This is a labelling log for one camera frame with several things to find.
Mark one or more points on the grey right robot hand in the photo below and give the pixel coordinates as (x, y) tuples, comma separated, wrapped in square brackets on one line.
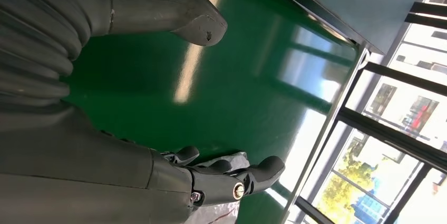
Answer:
[(87, 166)]

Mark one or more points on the plain grey mailer package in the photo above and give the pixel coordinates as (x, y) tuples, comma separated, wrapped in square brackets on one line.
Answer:
[(216, 213)]

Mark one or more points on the green conveyor belt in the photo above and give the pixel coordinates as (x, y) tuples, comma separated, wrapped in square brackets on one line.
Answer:
[(244, 75)]

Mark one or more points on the black window frame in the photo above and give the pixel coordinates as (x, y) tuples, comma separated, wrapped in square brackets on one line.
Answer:
[(391, 135)]

